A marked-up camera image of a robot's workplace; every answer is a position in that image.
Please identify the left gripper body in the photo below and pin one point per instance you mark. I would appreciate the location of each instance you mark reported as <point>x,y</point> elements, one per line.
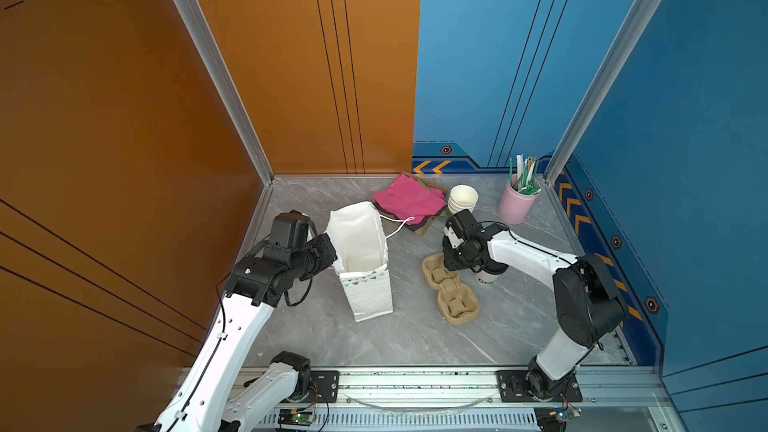
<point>316,257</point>

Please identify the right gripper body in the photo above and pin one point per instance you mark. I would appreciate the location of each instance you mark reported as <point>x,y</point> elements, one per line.
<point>458,258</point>

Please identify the white takeout coffee cup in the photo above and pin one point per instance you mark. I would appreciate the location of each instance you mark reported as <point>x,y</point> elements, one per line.
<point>485,277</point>

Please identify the white paper gift bag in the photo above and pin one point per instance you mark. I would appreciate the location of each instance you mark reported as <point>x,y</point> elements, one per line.
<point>362,264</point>

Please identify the beige pulp cup carrier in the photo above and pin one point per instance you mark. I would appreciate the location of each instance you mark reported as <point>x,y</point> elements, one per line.
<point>456,301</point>

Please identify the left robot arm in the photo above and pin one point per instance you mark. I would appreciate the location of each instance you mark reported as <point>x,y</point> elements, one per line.
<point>259,281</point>

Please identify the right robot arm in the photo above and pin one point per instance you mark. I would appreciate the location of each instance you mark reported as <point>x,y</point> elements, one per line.
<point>588,303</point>

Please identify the dark grey napkin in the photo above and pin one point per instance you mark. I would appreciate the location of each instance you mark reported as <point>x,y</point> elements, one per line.
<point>416,215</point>

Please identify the stack of paper cups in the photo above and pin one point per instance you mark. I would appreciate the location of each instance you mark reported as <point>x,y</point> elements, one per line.
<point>462,197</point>

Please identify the brown cardboard napkin holder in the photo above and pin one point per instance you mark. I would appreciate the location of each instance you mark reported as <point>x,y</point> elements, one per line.
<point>421,228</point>

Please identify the pink straw holder cup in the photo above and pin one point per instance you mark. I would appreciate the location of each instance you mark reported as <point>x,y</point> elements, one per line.
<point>515,206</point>

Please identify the pink napkin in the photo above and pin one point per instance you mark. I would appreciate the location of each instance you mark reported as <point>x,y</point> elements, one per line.
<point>405,190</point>

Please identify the green napkin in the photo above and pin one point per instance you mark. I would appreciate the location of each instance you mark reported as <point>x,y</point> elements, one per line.
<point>433,187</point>

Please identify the bundle of wrapped straws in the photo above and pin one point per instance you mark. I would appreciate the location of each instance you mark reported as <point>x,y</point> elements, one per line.
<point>523,172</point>

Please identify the green circuit board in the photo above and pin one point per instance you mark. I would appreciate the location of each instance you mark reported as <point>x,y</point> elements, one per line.
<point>295,419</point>

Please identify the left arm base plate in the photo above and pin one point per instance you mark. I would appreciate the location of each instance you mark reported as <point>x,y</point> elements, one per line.
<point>321,384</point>

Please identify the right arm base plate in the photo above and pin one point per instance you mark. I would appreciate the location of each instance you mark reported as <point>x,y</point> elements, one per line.
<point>527,386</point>

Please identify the aluminium front rail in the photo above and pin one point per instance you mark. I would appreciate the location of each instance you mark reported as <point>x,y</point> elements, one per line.
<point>467,397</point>

